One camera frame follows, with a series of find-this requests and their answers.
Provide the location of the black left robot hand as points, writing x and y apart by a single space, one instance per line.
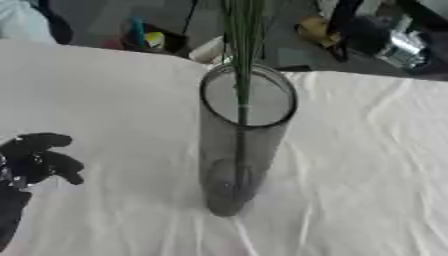
32 160

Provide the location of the green flower stems bundle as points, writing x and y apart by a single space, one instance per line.
244 50

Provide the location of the black and silver equipment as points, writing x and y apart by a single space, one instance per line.
391 40

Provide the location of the tall clear glass vase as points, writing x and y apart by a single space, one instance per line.
244 160

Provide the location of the black tripod leg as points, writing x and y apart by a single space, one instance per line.
190 16

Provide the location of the yellow tan bag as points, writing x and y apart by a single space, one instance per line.
318 30

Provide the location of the person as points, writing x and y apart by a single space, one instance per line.
26 21

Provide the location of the dark bag with colourful items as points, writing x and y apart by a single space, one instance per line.
149 38

